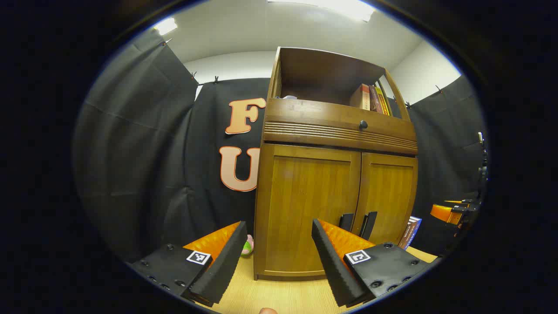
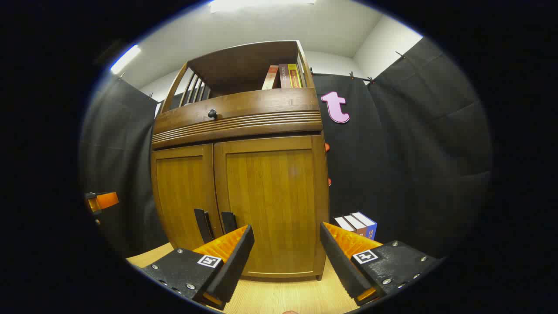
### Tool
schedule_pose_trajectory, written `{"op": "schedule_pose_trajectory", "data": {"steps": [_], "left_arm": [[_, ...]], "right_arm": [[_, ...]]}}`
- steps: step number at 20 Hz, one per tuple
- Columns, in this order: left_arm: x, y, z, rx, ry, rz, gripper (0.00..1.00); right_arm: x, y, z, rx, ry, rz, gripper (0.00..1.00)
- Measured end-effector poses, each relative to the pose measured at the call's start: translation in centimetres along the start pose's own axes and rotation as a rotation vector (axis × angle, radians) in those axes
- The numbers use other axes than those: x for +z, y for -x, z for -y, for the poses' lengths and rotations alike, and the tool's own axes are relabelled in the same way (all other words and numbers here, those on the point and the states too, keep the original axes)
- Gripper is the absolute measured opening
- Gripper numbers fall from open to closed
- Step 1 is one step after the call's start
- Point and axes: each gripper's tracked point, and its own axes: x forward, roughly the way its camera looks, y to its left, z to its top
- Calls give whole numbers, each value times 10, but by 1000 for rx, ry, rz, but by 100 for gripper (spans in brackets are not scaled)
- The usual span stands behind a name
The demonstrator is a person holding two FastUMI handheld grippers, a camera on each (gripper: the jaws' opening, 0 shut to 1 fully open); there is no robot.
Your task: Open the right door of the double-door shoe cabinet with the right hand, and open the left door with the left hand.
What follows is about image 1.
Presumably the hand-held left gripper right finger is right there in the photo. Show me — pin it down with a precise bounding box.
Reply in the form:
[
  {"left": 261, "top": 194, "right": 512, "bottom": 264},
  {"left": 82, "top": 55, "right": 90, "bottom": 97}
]
[{"left": 311, "top": 218, "right": 432, "bottom": 308}]

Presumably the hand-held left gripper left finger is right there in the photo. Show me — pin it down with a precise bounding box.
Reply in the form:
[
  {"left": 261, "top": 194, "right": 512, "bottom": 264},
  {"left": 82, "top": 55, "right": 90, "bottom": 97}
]
[{"left": 131, "top": 221, "right": 248, "bottom": 307}]

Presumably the wooden cabinet door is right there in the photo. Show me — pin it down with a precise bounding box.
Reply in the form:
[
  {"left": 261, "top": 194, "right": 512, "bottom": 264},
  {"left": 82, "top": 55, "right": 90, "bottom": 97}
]
[
  {"left": 260, "top": 144, "right": 361, "bottom": 274},
  {"left": 351, "top": 152, "right": 418, "bottom": 247}
]

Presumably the wooden double-door shoe cabinet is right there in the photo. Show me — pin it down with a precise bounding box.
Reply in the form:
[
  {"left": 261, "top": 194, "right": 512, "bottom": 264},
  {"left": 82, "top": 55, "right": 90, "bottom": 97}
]
[{"left": 254, "top": 47, "right": 419, "bottom": 281}]

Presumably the dark brown book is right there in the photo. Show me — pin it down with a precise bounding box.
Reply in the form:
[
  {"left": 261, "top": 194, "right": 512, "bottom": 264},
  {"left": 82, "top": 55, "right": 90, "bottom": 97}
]
[{"left": 398, "top": 216, "right": 422, "bottom": 250}]

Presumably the yellow book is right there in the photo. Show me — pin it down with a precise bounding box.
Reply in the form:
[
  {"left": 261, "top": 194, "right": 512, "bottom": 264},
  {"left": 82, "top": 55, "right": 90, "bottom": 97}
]
[{"left": 375, "top": 86, "right": 391, "bottom": 116}]

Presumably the dark red book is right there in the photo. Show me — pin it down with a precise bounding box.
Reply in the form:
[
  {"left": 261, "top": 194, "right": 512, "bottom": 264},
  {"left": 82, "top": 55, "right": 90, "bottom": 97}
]
[{"left": 369, "top": 85, "right": 384, "bottom": 115}]

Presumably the light brown book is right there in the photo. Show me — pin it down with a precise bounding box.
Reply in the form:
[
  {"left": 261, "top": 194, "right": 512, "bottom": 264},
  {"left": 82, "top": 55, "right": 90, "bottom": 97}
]
[{"left": 350, "top": 83, "right": 371, "bottom": 110}]

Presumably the black backdrop cloth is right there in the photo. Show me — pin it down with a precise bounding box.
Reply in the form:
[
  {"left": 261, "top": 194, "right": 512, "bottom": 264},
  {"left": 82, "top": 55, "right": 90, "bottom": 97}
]
[{"left": 73, "top": 28, "right": 488, "bottom": 262}]

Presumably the wooden ribbed drawer front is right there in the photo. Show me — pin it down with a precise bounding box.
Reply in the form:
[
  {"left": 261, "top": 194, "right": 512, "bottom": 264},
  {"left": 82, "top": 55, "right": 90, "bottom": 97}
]
[{"left": 263, "top": 98, "right": 418, "bottom": 155}]

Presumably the small ceiling light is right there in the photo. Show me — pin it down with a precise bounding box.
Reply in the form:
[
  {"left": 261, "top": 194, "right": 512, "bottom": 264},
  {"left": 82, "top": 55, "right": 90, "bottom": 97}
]
[{"left": 153, "top": 17, "right": 178, "bottom": 36}]

